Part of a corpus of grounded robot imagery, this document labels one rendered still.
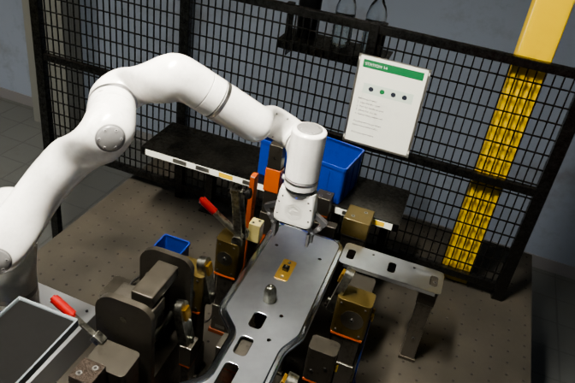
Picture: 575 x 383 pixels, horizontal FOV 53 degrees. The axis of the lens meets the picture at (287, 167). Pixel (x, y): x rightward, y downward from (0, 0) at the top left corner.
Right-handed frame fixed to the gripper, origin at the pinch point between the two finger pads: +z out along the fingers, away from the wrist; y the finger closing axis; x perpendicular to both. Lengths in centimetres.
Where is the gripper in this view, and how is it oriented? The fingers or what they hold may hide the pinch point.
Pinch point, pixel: (291, 235)
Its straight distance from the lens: 151.1
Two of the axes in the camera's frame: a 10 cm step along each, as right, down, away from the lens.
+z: -1.3, 8.5, 5.1
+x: 3.3, -4.5, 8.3
